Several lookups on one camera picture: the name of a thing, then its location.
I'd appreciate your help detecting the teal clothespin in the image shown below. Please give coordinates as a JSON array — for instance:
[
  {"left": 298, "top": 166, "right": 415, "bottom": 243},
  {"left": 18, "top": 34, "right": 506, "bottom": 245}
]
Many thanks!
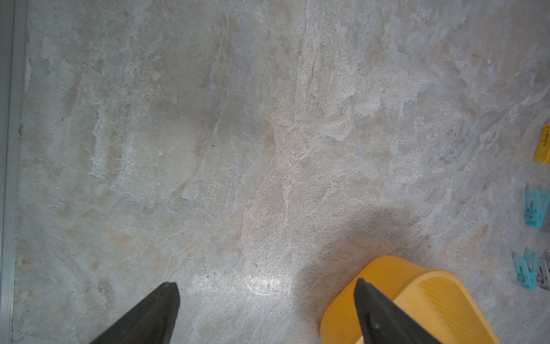
[
  {"left": 513, "top": 249, "right": 539, "bottom": 291},
  {"left": 525, "top": 187, "right": 549, "bottom": 229}
]

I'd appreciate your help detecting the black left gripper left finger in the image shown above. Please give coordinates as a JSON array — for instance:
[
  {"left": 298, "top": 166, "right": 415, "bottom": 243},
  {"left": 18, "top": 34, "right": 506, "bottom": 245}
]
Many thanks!
[{"left": 92, "top": 282, "right": 180, "bottom": 344}]

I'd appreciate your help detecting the yellow clothespin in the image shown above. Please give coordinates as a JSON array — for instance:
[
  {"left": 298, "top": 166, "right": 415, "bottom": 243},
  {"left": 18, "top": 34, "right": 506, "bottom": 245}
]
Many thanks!
[{"left": 534, "top": 123, "right": 550, "bottom": 164}]

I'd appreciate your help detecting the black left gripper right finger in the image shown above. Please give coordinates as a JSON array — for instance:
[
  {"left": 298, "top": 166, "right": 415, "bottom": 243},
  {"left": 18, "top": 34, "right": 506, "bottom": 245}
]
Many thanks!
[{"left": 353, "top": 278, "right": 440, "bottom": 344}]

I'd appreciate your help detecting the yellow plastic storage box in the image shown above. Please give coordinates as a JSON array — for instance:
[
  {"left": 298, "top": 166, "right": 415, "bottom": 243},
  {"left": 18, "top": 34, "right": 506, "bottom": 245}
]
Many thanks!
[{"left": 320, "top": 256, "right": 498, "bottom": 343}]

